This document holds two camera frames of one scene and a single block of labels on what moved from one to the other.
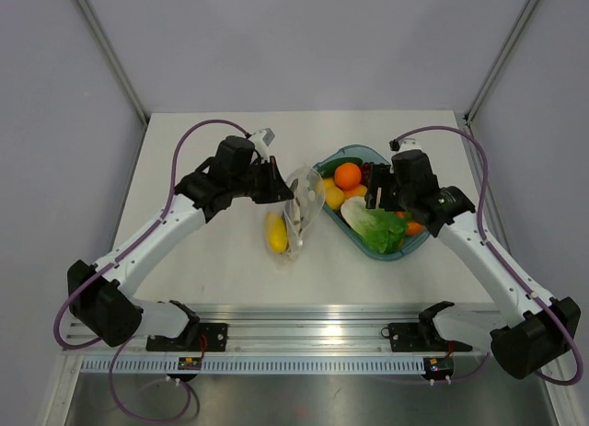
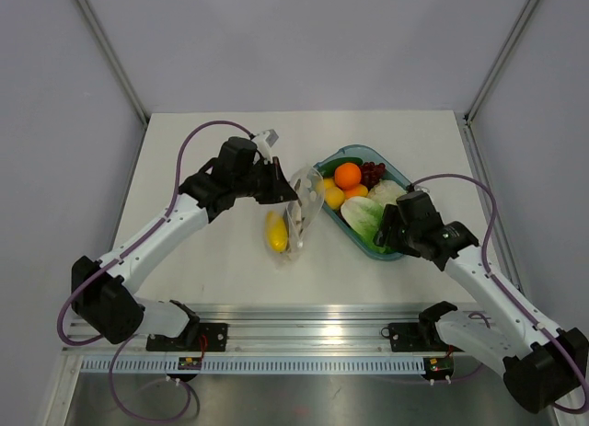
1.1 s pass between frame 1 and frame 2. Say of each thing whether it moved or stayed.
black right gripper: moved
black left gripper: stayed
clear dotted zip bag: stayed
